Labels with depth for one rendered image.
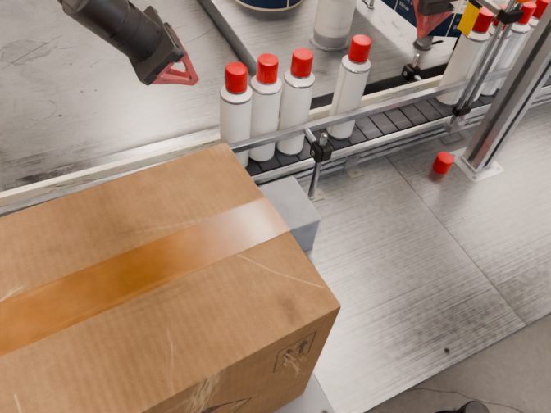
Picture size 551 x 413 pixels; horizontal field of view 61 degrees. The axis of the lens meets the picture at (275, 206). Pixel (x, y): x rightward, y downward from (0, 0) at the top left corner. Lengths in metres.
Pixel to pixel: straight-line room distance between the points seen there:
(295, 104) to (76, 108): 0.49
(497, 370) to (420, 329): 1.04
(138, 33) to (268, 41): 0.58
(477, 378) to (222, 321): 1.43
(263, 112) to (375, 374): 0.44
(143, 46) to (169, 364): 0.39
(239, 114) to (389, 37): 0.61
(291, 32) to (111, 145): 0.52
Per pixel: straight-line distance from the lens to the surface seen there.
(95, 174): 0.83
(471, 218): 0.97
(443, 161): 1.00
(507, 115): 0.96
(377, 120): 1.01
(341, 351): 0.75
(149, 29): 0.65
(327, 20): 1.13
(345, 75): 0.85
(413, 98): 0.95
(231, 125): 0.77
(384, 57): 1.19
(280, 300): 0.44
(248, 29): 1.21
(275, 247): 0.47
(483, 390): 1.78
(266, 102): 0.77
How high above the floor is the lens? 1.51
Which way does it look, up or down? 52 degrees down
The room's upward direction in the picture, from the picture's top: 8 degrees clockwise
